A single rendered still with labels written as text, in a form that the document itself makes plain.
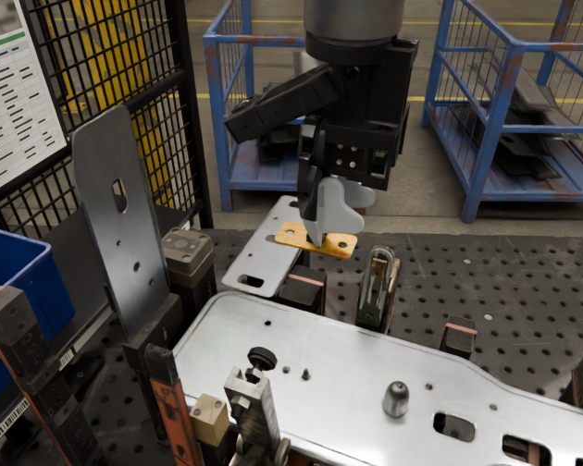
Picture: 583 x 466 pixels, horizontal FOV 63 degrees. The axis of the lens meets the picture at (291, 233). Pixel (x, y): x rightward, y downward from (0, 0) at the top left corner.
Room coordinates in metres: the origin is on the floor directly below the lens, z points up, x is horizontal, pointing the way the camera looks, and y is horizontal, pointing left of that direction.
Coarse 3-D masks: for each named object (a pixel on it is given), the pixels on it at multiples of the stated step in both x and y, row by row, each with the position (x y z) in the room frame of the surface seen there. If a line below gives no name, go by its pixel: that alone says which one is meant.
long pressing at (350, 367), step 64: (256, 320) 0.50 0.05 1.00; (320, 320) 0.50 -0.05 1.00; (192, 384) 0.38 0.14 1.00; (256, 384) 0.38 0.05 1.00; (320, 384) 0.38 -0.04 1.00; (384, 384) 0.38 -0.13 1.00; (448, 384) 0.38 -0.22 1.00; (320, 448) 0.29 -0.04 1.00; (384, 448) 0.29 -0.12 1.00; (448, 448) 0.29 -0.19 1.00; (576, 448) 0.29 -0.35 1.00
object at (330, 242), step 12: (288, 228) 0.41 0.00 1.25; (300, 228) 0.41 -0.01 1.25; (276, 240) 0.39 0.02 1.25; (288, 240) 0.39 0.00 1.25; (300, 240) 0.39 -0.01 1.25; (324, 240) 0.39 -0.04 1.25; (336, 240) 0.39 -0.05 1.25; (348, 240) 0.39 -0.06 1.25; (324, 252) 0.37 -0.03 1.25; (336, 252) 0.37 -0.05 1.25; (348, 252) 0.37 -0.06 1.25
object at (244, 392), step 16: (256, 352) 0.27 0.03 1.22; (272, 352) 0.28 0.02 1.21; (240, 368) 0.26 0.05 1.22; (256, 368) 0.26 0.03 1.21; (272, 368) 0.27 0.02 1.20; (224, 384) 0.24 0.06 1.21; (240, 384) 0.24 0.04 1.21; (240, 400) 0.23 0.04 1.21; (256, 400) 0.23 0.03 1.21; (272, 400) 0.25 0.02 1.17; (240, 416) 0.22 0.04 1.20; (256, 416) 0.24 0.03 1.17; (272, 416) 0.25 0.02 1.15; (240, 432) 0.25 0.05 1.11; (256, 432) 0.24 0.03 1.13; (272, 432) 0.25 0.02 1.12; (272, 448) 0.25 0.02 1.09
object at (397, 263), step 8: (392, 264) 0.58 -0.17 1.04; (400, 264) 0.58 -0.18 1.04; (392, 272) 0.56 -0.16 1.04; (400, 272) 0.58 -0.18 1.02; (392, 280) 0.54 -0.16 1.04; (360, 288) 0.54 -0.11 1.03; (392, 288) 0.53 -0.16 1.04; (360, 296) 0.53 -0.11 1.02; (392, 296) 0.54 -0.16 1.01; (392, 304) 0.57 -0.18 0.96; (384, 312) 0.52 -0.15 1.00; (392, 312) 0.58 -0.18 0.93; (384, 320) 0.52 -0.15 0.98; (368, 328) 0.53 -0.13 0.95; (376, 328) 0.52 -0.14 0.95; (384, 328) 0.52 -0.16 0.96
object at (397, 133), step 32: (352, 64) 0.35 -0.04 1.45; (384, 64) 0.36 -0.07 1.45; (352, 96) 0.37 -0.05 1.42; (384, 96) 0.36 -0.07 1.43; (320, 128) 0.37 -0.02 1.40; (352, 128) 0.35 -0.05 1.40; (384, 128) 0.36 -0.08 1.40; (320, 160) 0.36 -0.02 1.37; (352, 160) 0.36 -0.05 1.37; (384, 160) 0.36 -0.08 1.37
